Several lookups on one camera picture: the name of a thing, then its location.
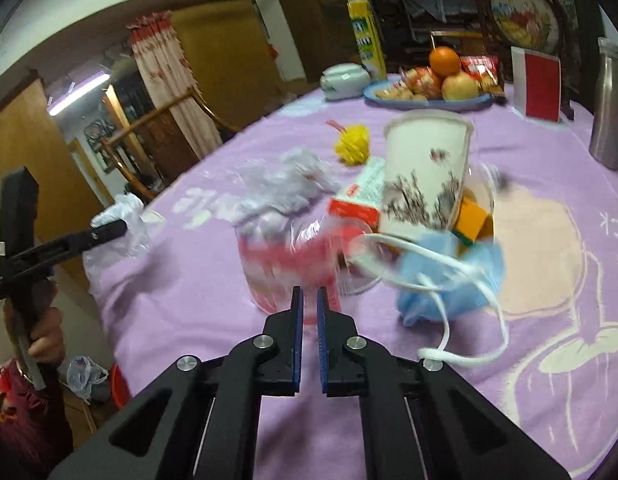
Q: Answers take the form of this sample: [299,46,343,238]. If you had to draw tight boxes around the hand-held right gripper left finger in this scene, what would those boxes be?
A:
[48,286,306,480]

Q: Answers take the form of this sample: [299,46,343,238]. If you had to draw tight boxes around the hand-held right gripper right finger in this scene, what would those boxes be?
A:
[316,286,572,480]

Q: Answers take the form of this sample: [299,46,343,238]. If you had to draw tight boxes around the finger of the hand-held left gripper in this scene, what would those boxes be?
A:
[9,219,128,281]

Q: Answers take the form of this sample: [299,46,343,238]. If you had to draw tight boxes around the white translucent plastic bag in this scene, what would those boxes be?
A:
[84,194,152,271]

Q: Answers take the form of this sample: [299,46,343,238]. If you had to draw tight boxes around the clear plastic cup red contents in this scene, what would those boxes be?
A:
[235,217,390,313]

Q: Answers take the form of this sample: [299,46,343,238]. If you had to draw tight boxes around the white and red medicine box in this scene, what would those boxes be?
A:
[328,156,390,229]

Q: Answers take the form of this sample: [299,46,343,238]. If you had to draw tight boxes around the orange medicine box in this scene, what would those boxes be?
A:
[453,196,494,247]

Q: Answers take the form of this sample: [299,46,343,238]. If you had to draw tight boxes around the person's left forearm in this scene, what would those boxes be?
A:
[0,360,76,480]

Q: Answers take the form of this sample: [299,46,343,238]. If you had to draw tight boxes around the person's left hand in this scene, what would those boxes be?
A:
[3,305,66,365]

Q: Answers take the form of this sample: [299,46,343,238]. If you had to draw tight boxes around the purple printed tablecloth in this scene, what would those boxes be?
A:
[84,77,618,480]

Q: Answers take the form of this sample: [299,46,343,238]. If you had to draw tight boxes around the wooden armchair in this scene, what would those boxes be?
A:
[100,87,244,201]

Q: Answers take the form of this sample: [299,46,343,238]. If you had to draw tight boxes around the fluorescent tube light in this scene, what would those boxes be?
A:
[46,71,112,116]

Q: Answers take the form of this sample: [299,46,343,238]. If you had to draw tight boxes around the blue face mask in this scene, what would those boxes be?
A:
[361,232,510,368]

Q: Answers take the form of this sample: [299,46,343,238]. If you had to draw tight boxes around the clear plastic bag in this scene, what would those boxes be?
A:
[66,356,110,402]

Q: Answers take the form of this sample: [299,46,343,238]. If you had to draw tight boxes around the red bucket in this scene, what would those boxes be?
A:
[110,364,136,409]

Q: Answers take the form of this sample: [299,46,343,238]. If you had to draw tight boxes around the crumpled clear plastic wrapper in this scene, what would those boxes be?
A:
[236,147,342,223]

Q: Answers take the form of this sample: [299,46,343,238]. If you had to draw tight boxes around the red floral curtain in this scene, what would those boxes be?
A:
[126,10,224,161]

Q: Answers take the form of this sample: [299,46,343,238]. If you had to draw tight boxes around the yellow yarn pompom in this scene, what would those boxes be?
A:
[326,119,372,166]

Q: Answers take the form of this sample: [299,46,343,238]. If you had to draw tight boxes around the white printed paper cup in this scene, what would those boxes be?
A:
[379,111,476,242]

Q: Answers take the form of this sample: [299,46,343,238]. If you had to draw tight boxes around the pile of walnuts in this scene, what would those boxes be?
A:
[376,85,414,103]

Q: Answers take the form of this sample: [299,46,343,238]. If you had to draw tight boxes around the blue oval plate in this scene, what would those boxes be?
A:
[363,79,494,111]

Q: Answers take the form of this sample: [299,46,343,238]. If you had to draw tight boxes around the white ceramic lidded jar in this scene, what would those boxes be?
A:
[320,62,372,101]

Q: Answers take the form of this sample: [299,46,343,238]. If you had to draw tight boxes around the wrapped red apple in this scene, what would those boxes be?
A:
[399,66,442,98]

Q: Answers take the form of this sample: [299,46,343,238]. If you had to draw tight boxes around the yellow apple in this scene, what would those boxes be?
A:
[441,72,480,102]

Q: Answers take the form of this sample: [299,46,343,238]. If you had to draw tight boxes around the yellow-green spray can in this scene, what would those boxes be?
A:
[347,0,388,81]

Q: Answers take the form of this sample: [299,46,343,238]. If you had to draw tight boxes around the orange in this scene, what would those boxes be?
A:
[429,46,462,78]

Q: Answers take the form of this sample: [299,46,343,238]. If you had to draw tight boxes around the red snack packet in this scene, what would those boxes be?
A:
[461,55,504,96]

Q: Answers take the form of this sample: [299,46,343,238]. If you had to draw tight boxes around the wooden chair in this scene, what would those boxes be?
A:
[406,27,484,58]

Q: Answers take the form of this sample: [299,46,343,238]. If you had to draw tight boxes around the stainless steel bottle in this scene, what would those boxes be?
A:
[589,37,618,171]

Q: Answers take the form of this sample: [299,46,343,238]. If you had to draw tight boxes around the decorative framed plate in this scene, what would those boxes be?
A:
[474,0,574,121]

